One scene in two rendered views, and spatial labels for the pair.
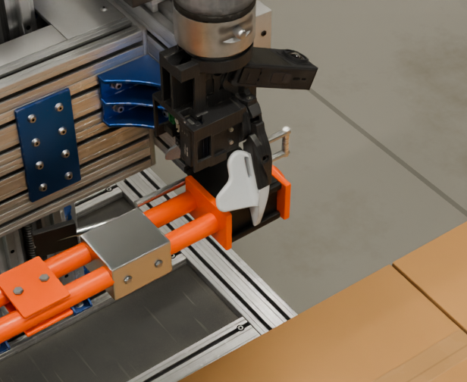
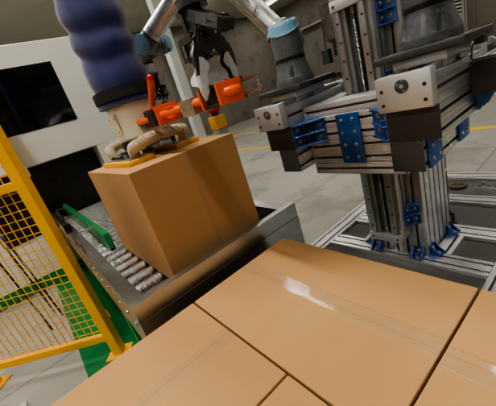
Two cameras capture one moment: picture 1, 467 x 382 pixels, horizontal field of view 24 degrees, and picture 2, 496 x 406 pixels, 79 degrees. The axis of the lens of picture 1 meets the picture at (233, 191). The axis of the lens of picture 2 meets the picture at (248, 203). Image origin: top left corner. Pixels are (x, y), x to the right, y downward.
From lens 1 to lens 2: 1.41 m
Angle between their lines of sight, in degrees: 78
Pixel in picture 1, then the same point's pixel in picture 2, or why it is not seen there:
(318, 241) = not seen: outside the picture
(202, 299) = not seen: hidden behind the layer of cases
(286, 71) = (204, 15)
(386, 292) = (445, 292)
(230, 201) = (193, 81)
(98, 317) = (420, 267)
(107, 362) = not seen: hidden behind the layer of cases
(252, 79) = (192, 18)
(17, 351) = (382, 255)
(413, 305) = (445, 308)
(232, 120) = (187, 39)
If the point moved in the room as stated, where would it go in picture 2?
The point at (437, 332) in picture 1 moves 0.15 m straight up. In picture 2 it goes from (429, 326) to (421, 263)
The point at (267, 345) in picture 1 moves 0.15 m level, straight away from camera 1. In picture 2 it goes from (359, 263) to (413, 248)
